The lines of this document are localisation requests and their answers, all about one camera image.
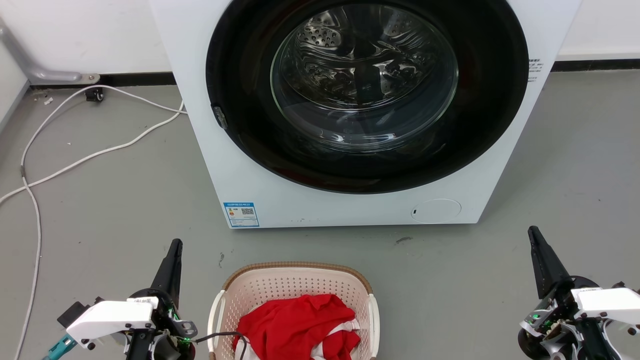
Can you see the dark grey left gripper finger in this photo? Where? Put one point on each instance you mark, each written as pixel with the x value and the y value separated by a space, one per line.
pixel 170 275

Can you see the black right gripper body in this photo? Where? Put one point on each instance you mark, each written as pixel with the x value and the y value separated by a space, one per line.
pixel 555 320

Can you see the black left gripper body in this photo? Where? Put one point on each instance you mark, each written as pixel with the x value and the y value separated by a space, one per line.
pixel 172 325

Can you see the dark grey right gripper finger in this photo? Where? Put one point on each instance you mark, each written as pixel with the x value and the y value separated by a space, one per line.
pixel 547 270

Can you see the beige plastic laundry basket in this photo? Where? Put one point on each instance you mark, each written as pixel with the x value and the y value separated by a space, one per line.
pixel 292 279

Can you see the blue energy label sticker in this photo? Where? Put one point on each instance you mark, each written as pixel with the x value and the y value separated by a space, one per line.
pixel 241 214

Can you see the teal plastic connector piece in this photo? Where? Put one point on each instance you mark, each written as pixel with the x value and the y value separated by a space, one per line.
pixel 60 347

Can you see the red garment with white trim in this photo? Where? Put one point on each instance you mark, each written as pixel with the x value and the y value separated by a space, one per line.
pixel 295 325

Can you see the round white filter cover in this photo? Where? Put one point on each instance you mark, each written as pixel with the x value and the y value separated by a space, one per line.
pixel 436 211

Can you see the white front-load washing machine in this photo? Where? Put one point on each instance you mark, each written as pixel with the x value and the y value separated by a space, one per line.
pixel 250 175

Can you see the round black glass washer door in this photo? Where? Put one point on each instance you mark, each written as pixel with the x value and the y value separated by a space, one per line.
pixel 240 100

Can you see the small black caster wheel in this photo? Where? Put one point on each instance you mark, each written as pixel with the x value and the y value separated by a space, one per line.
pixel 94 94

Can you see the grey metal pipe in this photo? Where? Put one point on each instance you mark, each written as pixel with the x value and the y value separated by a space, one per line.
pixel 42 75

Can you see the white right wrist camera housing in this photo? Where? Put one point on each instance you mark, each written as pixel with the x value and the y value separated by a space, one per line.
pixel 607 302

